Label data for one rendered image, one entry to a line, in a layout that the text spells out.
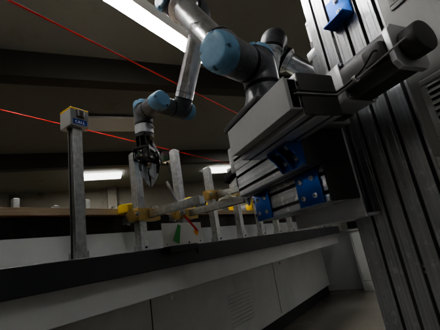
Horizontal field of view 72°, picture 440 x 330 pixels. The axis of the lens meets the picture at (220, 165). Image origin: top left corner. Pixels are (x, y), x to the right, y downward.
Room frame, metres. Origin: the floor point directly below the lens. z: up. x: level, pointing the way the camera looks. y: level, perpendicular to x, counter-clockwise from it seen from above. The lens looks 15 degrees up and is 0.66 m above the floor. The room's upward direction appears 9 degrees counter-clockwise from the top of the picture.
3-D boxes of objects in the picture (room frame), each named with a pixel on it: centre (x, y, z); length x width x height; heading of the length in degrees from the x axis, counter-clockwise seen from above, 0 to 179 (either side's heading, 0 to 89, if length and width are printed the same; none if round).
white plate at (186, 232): (1.38, 0.21, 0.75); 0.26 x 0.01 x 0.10; 147
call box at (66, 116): (1.00, 0.49, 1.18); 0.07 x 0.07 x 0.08; 57
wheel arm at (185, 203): (1.20, 0.27, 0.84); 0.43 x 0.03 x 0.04; 57
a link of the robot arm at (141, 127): (1.16, 0.28, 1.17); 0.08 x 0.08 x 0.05
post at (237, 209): (1.84, -0.06, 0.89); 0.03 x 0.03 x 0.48; 57
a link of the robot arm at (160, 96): (1.10, 0.20, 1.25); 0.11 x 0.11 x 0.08; 45
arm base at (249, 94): (0.88, -0.18, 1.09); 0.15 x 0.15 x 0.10
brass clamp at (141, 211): (1.23, 0.34, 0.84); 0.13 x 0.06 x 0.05; 147
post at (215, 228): (1.63, 0.08, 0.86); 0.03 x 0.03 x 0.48; 57
